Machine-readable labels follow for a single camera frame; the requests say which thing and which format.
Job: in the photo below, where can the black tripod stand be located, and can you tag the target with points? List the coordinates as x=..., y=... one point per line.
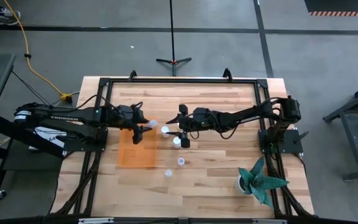
x=172, y=37

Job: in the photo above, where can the translucent orange plastic basket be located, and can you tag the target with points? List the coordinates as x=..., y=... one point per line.
x=137, y=152

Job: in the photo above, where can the black metal table frame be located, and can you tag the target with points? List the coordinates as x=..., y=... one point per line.
x=182, y=81

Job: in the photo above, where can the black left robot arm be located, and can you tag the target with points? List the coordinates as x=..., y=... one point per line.
x=57, y=116

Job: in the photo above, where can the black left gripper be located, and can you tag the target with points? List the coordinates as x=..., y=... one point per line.
x=127, y=116

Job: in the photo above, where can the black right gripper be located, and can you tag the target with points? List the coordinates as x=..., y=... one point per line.
x=202, y=117

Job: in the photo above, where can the white paper label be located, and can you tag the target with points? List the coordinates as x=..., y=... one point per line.
x=50, y=137

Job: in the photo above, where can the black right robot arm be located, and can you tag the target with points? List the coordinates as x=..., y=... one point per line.
x=244, y=113

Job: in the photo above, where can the black mat hazard stripe edge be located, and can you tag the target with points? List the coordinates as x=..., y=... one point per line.
x=340, y=6

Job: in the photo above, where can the teal artificial plant white pot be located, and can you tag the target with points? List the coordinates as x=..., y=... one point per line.
x=256, y=182

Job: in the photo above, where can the clear vial on table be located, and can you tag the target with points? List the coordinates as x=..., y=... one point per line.
x=181, y=161

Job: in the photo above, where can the white pill bottle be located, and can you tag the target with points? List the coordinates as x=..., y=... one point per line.
x=168, y=173
x=152, y=123
x=176, y=142
x=165, y=131

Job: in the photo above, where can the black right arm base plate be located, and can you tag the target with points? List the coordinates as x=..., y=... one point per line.
x=291, y=140

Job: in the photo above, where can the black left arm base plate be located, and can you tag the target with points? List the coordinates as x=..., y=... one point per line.
x=82, y=144

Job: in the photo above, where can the person's shoe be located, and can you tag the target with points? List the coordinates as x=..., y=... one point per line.
x=6, y=16

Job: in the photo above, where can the black metal cart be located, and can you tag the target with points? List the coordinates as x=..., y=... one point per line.
x=350, y=124

